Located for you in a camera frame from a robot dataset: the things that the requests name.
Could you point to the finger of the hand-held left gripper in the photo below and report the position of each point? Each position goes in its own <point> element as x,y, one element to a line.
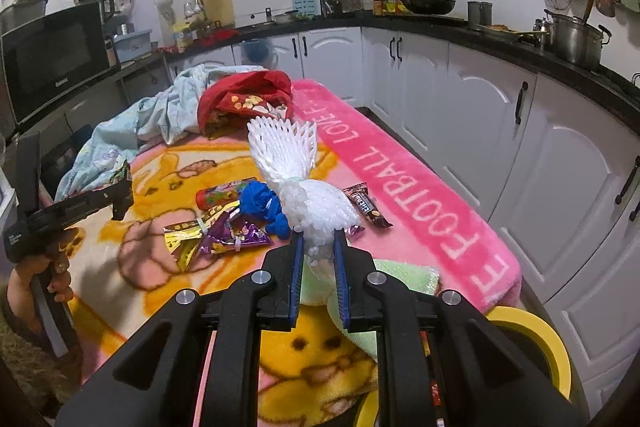
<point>122,206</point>

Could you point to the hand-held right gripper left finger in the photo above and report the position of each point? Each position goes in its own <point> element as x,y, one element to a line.
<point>298,267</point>

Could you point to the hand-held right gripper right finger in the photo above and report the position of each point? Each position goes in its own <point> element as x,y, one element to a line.
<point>339,272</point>

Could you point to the dark wrapper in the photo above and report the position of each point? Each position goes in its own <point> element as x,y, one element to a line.
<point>120,177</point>

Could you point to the purple snack wrapper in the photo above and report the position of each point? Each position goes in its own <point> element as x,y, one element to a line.
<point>245,237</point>

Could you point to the white foam fruit net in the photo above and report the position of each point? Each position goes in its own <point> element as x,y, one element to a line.
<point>300,197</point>

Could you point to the red candy tube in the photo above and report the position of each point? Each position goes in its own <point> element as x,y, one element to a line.
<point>220,196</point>

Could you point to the yellow bin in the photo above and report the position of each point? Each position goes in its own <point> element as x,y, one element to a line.
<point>530,322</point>

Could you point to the person's left forearm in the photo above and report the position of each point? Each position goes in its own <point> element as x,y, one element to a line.
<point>20,367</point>

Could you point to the person's left hand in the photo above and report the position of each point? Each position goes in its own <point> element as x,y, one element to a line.
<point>59,272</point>

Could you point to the small purple candy wrapper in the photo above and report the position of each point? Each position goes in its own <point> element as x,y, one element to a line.
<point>355,232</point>

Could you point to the light green towel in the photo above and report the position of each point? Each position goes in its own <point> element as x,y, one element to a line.
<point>400,272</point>

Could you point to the yellow snack wrapper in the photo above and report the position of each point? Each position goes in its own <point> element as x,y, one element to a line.
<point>182,237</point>

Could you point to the light blue printed cloth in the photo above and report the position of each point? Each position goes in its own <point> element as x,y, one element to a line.
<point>115,137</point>

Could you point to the brown chocolate bar wrapper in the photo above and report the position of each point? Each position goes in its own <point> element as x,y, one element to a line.
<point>367,204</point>

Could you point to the crumpled blue rubber glove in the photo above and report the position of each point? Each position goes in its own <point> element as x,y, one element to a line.
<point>257,202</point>

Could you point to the pink printed blanket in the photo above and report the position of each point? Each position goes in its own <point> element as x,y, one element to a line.
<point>425,207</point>

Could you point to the grey blue plastic box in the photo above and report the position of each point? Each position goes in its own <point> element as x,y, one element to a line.
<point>132,44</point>

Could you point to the black microwave oven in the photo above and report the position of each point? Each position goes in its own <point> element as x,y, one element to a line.
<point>50,57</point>

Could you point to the red printed cloth bag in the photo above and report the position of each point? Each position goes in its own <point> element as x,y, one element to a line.
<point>240,87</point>

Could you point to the black electric kettle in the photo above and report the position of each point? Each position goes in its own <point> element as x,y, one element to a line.
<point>100,2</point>

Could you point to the wooden cutting board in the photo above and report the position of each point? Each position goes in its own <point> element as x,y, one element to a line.
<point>215,2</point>

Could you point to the white kitchen cabinets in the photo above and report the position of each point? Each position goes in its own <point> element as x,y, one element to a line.
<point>575,157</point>

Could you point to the light blue utensil rack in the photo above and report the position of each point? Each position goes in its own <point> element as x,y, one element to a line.
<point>306,4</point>

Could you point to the black wok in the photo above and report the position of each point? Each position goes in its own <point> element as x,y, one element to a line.
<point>430,5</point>

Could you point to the steel mug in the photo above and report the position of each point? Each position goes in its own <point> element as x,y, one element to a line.
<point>480,13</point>

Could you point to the steel stockpot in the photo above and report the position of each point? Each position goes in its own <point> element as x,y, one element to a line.
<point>575,39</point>

